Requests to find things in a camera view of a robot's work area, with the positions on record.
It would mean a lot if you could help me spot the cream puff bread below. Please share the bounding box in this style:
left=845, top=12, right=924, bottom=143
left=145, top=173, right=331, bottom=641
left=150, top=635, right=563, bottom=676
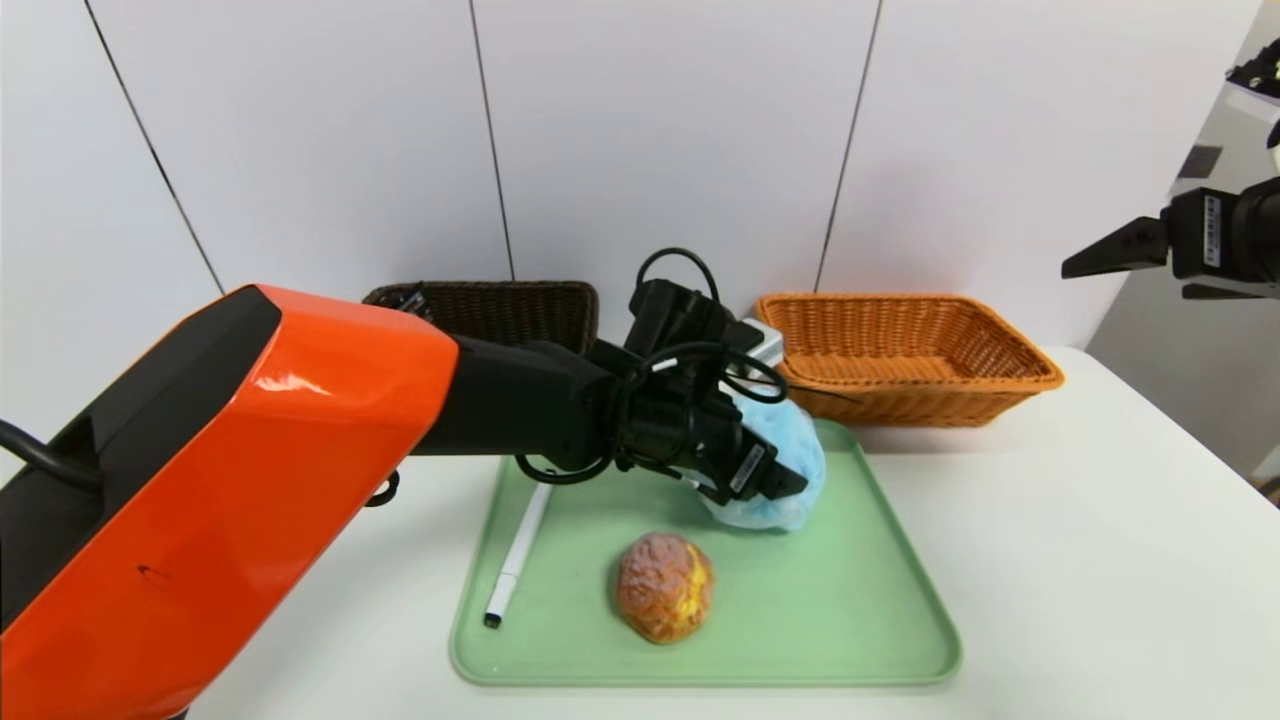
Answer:
left=616, top=531, right=716, bottom=644

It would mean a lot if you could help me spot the orange wicker basket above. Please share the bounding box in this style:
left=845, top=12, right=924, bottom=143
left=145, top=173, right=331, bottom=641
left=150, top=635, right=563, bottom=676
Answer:
left=755, top=293, right=1065, bottom=429

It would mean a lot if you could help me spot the white marker pen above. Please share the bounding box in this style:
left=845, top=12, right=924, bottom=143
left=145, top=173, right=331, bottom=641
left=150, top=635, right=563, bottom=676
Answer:
left=484, top=483, right=553, bottom=629

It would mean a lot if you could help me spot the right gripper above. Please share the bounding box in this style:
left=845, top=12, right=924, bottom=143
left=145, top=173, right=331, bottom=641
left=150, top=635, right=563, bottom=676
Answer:
left=1060, top=176, right=1280, bottom=301

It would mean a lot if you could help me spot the thin black zip tie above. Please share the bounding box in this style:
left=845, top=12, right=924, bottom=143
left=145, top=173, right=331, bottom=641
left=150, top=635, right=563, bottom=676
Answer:
left=760, top=378, right=863, bottom=405

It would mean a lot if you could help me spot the left wrist camera silver box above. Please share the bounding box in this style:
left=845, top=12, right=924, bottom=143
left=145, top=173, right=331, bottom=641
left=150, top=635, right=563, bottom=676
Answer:
left=738, top=318, right=787, bottom=369

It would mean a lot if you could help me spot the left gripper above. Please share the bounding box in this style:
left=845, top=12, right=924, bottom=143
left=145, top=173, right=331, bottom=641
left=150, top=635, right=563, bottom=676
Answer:
left=685, top=398, right=809, bottom=507

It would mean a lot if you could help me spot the dark brown wicker basket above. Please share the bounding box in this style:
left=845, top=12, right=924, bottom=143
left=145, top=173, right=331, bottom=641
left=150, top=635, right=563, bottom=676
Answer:
left=362, top=281, right=601, bottom=357

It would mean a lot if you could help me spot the green plastic tray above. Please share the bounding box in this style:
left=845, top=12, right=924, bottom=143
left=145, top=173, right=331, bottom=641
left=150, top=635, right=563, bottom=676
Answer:
left=450, top=418, right=963, bottom=687

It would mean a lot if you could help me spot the blue mesh bath sponge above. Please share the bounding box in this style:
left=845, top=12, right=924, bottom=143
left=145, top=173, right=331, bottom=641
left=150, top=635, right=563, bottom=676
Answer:
left=700, top=395, right=828, bottom=533

